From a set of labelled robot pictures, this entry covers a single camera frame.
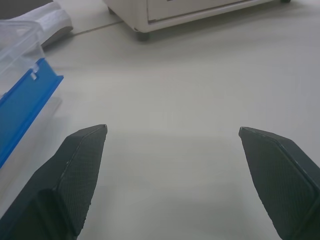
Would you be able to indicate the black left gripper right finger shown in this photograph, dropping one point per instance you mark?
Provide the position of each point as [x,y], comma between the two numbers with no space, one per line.
[275,180]

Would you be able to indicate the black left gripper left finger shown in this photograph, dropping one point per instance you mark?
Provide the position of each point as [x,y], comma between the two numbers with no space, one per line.
[72,180]

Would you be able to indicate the clear plastic storage box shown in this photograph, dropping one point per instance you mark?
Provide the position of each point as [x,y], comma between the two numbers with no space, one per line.
[17,57]

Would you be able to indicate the white cloth bundle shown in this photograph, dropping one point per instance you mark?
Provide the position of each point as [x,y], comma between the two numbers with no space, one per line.
[47,17]

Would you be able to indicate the white appliance base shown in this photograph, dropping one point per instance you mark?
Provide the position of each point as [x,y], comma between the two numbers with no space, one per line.
[190,12]

